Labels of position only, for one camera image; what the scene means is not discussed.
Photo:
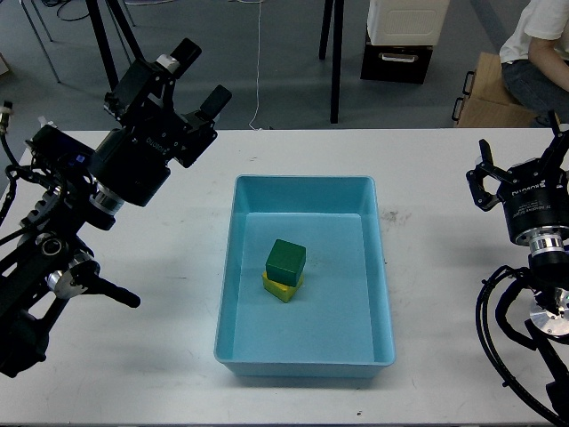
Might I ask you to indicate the white appliance box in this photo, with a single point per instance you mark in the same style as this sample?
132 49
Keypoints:
406 23

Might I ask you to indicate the black tripod legs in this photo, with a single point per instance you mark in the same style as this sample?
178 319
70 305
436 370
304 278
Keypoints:
332 26
124 29

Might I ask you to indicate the seated person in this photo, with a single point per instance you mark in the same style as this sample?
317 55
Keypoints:
534 60

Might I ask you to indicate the black case with handle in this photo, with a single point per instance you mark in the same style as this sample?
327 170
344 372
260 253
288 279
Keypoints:
407 64

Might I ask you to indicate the yellow block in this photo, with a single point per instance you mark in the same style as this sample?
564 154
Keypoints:
281 291

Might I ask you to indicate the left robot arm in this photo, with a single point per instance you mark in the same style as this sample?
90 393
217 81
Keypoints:
50 263

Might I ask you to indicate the cardboard box with handles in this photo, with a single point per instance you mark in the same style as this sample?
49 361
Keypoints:
485 101

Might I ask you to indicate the black tripod legs right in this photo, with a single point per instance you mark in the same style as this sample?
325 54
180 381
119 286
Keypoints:
332 26

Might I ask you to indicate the light blue plastic box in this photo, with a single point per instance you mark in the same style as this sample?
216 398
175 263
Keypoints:
338 324

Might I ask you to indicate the black tripod legs left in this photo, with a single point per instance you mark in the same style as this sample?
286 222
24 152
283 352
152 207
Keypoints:
124 29

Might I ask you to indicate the grey chair legs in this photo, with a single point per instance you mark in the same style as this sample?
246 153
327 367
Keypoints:
34 16

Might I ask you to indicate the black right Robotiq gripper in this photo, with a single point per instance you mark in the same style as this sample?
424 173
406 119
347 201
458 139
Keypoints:
533 207

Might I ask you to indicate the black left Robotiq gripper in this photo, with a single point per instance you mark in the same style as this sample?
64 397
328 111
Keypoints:
132 161

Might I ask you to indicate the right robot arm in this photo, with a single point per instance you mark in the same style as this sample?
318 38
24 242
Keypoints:
533 310

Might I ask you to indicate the green block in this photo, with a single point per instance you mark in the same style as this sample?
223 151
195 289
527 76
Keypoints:
285 262

